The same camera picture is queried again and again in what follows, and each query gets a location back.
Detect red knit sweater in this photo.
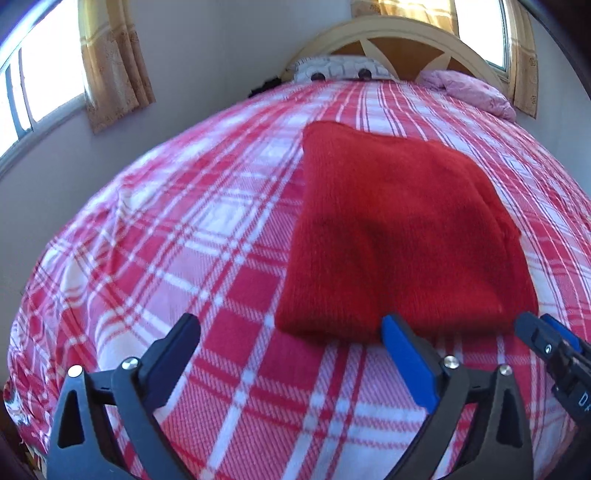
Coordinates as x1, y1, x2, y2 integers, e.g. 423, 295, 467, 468
276, 121, 539, 343

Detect pink pillow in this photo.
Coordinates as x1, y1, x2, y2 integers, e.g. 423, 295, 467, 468
416, 70, 517, 122

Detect red white plaid bedspread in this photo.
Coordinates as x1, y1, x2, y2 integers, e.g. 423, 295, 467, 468
4, 82, 590, 479

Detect cream wooden headboard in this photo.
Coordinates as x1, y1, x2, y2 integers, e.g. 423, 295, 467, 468
280, 16, 506, 93

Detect window behind headboard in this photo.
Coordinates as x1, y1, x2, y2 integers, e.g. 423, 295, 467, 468
455, 0, 509, 72

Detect beige curtain behind headboard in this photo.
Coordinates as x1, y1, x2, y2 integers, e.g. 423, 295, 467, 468
351, 0, 539, 119

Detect grey patterned pillow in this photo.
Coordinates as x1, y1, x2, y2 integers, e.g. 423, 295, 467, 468
290, 55, 398, 82

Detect black object beside bed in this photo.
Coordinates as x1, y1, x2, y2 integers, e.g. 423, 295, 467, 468
247, 77, 283, 99

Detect beige curtain side window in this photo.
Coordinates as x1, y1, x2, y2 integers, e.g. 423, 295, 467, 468
77, 0, 155, 134

